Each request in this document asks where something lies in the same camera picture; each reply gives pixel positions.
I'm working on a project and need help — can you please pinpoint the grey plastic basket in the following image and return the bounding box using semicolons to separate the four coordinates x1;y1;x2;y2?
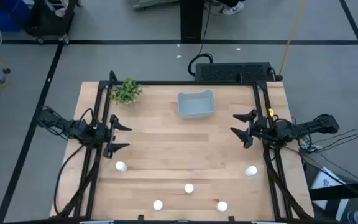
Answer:
177;90;216;120

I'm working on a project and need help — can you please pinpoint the black looped power cable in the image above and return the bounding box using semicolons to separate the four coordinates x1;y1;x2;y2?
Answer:
187;0;226;77

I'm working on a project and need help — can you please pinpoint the green potted plant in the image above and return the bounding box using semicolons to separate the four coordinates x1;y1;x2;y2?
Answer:
109;77;144;105

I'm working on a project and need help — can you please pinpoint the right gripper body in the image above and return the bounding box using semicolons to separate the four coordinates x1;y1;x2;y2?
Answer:
249;116;276;142

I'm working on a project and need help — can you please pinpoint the black wheeled cart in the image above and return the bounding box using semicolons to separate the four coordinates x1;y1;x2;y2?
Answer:
23;0;81;45

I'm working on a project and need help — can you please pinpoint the square building column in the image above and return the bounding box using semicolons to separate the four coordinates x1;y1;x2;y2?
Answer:
180;0;205;44

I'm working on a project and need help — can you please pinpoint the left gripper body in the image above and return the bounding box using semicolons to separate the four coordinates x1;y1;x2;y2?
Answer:
85;119;116;147

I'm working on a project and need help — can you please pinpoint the yellow hanging cable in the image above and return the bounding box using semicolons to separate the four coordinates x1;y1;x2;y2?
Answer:
277;0;308;81

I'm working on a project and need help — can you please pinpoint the white cardboard box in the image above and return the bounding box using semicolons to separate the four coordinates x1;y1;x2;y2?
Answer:
309;166;351;222

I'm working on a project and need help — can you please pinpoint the black cable bundle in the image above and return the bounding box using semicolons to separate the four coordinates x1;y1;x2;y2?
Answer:
298;123;358;155

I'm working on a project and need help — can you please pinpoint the black floor bar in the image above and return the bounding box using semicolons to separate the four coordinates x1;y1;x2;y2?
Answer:
308;179;358;202

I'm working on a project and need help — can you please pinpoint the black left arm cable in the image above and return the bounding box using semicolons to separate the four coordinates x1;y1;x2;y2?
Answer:
53;144;85;216

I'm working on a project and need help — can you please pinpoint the black aluminium table frame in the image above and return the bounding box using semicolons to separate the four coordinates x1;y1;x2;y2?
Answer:
50;70;315;224

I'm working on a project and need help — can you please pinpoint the blue plastic bin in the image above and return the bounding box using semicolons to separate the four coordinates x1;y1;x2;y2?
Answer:
0;0;32;32

